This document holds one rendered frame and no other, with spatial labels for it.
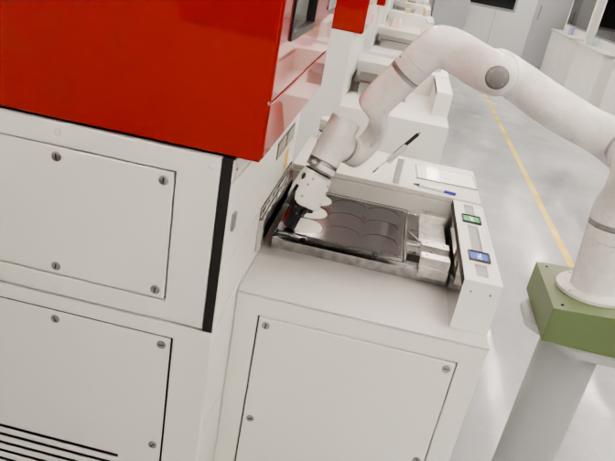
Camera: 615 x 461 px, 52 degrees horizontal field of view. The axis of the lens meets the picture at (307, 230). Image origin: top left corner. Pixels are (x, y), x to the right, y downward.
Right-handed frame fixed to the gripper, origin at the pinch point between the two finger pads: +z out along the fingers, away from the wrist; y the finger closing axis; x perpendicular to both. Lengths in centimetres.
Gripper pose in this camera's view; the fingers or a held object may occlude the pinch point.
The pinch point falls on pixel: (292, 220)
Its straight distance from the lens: 172.8
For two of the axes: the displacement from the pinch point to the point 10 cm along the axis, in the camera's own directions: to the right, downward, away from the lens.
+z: -4.7, 8.8, 1.0
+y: 6.1, 2.4, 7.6
